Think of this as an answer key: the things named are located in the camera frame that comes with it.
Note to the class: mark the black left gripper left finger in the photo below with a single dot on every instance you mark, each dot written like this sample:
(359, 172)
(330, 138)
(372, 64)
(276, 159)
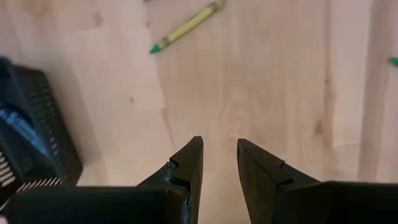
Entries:
(186, 174)

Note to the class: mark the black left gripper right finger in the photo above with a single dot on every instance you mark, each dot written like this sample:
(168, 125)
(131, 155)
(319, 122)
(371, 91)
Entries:
(264, 186)

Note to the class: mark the blue crayon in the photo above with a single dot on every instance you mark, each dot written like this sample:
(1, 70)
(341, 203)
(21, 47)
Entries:
(21, 129)

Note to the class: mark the green crayon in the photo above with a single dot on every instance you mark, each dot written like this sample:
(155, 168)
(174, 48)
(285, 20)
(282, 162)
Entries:
(395, 61)
(186, 27)

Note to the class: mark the black plastic basket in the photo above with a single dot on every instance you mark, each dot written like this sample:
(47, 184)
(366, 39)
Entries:
(59, 140)

